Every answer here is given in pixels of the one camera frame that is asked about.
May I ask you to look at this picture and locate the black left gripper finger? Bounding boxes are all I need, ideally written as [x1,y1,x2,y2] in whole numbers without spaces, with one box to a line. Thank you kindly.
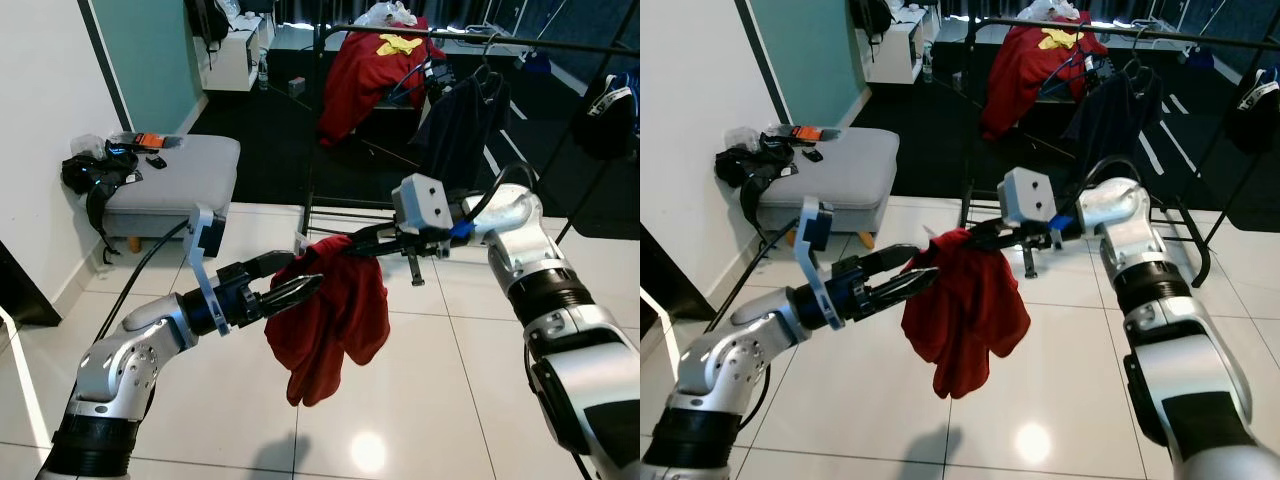
[240,250,298,286]
[858,243,923,283]
[878,266,944,315]
[262,273,327,323]

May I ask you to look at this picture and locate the black backpack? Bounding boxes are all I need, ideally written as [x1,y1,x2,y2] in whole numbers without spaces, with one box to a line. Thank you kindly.
[850,0,894,43]
[183,0,233,53]

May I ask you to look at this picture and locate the black garment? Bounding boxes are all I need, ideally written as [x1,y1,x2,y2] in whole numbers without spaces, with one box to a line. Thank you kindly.
[578,72,640,163]
[1225,68,1280,156]

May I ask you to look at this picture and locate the dark pleated curtain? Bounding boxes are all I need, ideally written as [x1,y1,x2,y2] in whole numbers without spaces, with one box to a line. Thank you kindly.
[940,0,1280,36]
[270,0,640,43]

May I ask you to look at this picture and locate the white plastic bag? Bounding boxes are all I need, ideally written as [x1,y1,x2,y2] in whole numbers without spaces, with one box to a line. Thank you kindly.
[355,2,419,31]
[1020,0,1083,26]

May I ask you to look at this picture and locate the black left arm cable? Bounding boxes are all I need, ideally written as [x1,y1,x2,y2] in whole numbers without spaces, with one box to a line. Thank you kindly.
[93,218,193,343]
[705,210,801,336]

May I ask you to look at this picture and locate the orange black device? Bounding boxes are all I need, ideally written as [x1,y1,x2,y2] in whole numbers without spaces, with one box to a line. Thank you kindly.
[765,123,846,144]
[110,130,186,151]

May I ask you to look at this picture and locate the white shelf cabinet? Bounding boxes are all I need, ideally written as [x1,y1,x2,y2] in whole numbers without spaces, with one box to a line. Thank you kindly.
[203,18,277,94]
[865,12,941,86]

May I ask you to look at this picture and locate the black metal clothes rack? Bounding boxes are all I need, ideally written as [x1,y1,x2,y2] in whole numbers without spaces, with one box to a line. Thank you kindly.
[960,12,1280,291]
[298,20,640,246]

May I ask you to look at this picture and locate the red blanket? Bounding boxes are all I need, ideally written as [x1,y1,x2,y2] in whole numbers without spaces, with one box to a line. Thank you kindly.
[980,18,1111,143]
[317,22,448,151]

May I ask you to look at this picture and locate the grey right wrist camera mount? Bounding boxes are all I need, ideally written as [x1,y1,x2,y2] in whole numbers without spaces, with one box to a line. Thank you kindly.
[998,166,1061,229]
[391,172,464,239]

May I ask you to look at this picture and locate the black bag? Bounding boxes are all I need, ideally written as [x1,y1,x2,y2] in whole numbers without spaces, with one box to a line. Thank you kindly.
[715,145,801,261]
[60,150,143,266]

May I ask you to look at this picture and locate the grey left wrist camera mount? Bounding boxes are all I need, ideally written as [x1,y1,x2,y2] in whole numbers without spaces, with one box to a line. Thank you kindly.
[797,195,837,333]
[187,204,230,337]

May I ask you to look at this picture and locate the blue plastic hanger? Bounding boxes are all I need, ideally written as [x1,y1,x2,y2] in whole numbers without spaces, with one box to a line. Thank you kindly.
[590,72,637,119]
[1240,68,1280,113]

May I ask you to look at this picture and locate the black rug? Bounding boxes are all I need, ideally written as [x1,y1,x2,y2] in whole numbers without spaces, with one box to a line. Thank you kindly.
[853,45,1280,236]
[188,50,640,241]

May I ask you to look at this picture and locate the black machine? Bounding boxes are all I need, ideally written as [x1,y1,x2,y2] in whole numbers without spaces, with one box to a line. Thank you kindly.
[405,55,451,101]
[1070,50,1116,96]

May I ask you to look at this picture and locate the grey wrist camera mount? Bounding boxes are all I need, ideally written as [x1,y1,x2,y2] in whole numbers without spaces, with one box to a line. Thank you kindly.
[391,172,464,239]
[998,166,1061,229]
[187,204,230,337]
[797,195,837,333]

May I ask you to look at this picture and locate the navy blue t-shirt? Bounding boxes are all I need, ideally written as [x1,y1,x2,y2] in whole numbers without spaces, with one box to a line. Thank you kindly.
[413,68,513,193]
[1062,62,1166,181]

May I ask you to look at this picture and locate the red t-shirt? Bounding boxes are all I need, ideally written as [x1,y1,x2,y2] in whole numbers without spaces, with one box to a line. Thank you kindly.
[900,228,1031,401]
[264,234,392,409]

